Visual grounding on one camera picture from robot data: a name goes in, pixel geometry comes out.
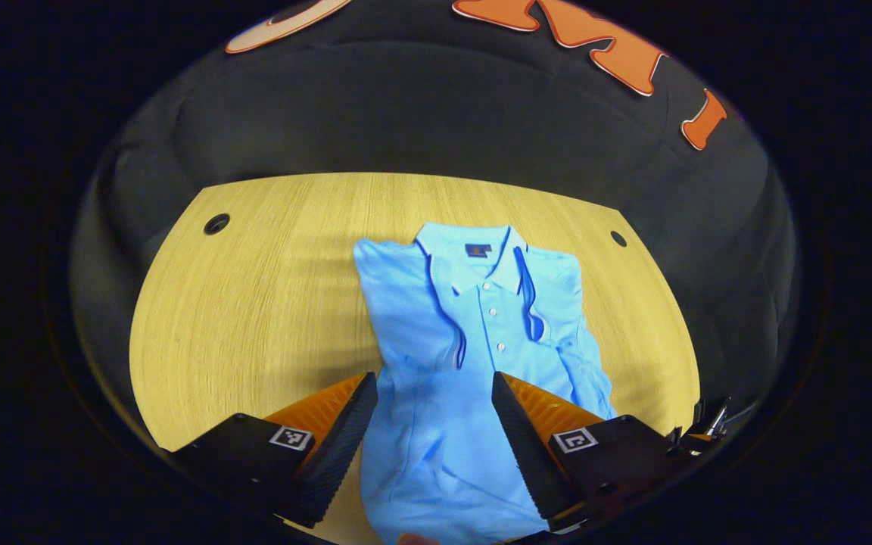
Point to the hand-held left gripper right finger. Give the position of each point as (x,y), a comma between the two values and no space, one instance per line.
(530,454)

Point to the light blue polo T-shirt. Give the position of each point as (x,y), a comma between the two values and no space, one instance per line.
(421,454)

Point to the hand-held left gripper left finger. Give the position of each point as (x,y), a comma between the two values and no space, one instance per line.
(341,446)

